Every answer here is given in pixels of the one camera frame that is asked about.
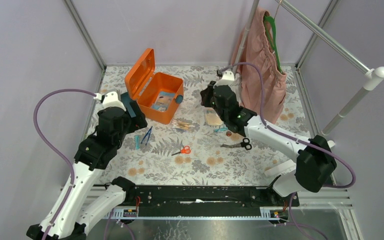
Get blue bandage package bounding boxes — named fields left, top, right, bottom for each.
left=151, top=91, right=175, bottom=112

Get cotton swab bag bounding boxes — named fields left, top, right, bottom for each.
left=171, top=119, right=195, bottom=132

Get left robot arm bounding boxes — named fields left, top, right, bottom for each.
left=26, top=100, right=147, bottom=240

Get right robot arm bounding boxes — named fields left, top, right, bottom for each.
left=200, top=81, right=337, bottom=206

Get orange medicine box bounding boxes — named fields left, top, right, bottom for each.
left=124, top=48, right=184, bottom=125

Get teal tray insert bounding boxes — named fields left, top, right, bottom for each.
left=120, top=92, right=136, bottom=118

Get blue plastic tweezers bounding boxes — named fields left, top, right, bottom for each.
left=140, top=126, right=153, bottom=145

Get teal small tube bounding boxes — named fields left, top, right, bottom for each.
left=134, top=135, right=141, bottom=150

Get teal small packet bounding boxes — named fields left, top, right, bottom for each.
left=213, top=127, right=228, bottom=133

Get pink hanging garment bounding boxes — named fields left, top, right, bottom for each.
left=237, top=7, right=287, bottom=124

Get green clothes hanger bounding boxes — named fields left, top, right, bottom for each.
left=263, top=15, right=284, bottom=74

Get white clothes rack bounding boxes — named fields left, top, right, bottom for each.
left=226, top=0, right=384, bottom=178

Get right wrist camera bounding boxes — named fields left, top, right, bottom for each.
left=216, top=70, right=235, bottom=86

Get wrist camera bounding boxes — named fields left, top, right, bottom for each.
left=216, top=70, right=235, bottom=86
left=101, top=90, right=127, bottom=111

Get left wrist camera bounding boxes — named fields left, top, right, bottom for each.
left=101, top=90, right=127, bottom=111

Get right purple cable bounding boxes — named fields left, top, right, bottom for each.
left=216, top=62, right=357, bottom=190

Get black handled scissors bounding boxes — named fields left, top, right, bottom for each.
left=220, top=137, right=253, bottom=151

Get orange handled scissors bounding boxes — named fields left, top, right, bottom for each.
left=171, top=145, right=192, bottom=156

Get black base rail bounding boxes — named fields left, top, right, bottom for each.
left=115, top=185, right=300, bottom=220

